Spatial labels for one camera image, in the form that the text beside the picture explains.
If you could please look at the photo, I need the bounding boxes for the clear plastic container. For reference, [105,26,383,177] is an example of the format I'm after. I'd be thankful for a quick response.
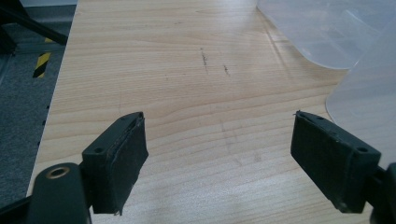
[256,0,396,70]

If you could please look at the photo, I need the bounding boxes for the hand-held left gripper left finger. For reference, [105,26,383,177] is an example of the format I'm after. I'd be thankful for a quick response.
[81,111,149,217]

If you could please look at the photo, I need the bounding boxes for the yellow black striped floor tape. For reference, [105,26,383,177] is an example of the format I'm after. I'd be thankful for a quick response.
[32,37,55,79]

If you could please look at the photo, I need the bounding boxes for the black metal stand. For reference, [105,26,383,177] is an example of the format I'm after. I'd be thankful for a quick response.
[0,0,69,56]

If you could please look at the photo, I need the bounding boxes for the clear plastic lid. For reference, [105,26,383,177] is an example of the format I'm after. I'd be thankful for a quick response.
[325,18,396,171]

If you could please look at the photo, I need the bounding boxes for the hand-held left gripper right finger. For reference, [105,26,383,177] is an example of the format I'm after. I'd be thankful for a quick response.
[290,110,382,214]

